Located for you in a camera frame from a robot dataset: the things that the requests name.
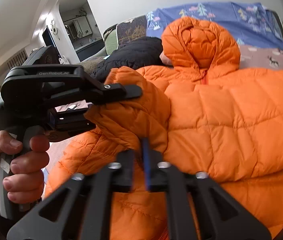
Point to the black television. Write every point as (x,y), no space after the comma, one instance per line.
(50,40)

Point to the orange puffer jacket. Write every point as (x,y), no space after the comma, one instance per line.
(219,117)

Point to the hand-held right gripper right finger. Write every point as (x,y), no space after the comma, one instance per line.
(147,165)

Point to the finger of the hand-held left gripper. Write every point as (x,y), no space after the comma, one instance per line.
(71,123)
(116,90)

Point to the blue tree-print sheet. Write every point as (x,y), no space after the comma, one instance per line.
(219,20)

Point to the dark sideboard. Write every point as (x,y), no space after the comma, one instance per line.
(89,48)

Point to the person's left hand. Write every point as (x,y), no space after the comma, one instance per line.
(26,170)

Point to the white wall decoration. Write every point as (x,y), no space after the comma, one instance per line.
(54,30)

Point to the mauve printed blanket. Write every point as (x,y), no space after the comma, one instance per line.
(264,57)

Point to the dark printed cushion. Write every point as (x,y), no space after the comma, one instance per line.
(131,32)

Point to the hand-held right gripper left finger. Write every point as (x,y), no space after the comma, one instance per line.
(125,172)

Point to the grey fleece cloth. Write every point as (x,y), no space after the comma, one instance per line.
(91,65)

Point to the black puffer jacket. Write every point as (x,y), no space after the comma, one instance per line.
(131,55)

